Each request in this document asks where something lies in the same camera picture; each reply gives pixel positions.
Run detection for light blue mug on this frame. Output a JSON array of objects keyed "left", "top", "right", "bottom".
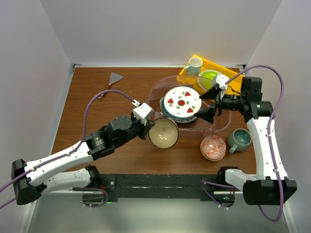
[{"left": 185, "top": 57, "right": 203, "bottom": 76}]

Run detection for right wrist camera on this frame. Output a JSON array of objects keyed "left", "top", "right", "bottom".
[{"left": 212, "top": 74, "right": 229, "bottom": 97}]

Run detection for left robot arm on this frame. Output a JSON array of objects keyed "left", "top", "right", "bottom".
[{"left": 11, "top": 112, "right": 154, "bottom": 205}]

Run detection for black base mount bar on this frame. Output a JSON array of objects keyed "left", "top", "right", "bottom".
[{"left": 88, "top": 174, "right": 237, "bottom": 204}]

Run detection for metal scraper wooden handle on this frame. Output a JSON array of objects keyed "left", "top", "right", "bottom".
[{"left": 98, "top": 72, "right": 124, "bottom": 99}]

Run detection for red patterned bowl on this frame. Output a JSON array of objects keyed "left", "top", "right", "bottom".
[{"left": 200, "top": 135, "right": 226, "bottom": 161}]

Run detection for yellow plastic tray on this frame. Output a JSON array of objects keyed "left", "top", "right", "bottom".
[{"left": 176, "top": 55, "right": 239, "bottom": 94}]

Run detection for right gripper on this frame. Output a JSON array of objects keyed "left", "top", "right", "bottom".
[{"left": 194, "top": 85, "right": 246, "bottom": 123}]

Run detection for teal ceramic mug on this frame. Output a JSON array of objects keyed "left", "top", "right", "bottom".
[{"left": 227, "top": 129, "right": 252, "bottom": 153}]

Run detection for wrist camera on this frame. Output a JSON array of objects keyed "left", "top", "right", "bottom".
[
  {"left": 212, "top": 74, "right": 229, "bottom": 97},
  {"left": 132, "top": 100, "right": 154, "bottom": 126}
]

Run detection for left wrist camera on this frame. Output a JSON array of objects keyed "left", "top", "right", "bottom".
[{"left": 132, "top": 100, "right": 154, "bottom": 126}]

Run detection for cream black bowl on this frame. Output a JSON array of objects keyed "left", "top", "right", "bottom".
[{"left": 148, "top": 118, "right": 179, "bottom": 149}]

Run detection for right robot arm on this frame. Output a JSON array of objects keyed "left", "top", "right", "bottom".
[{"left": 195, "top": 75, "right": 297, "bottom": 205}]

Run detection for clear plastic bin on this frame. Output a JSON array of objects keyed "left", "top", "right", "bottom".
[{"left": 147, "top": 76, "right": 232, "bottom": 137}]

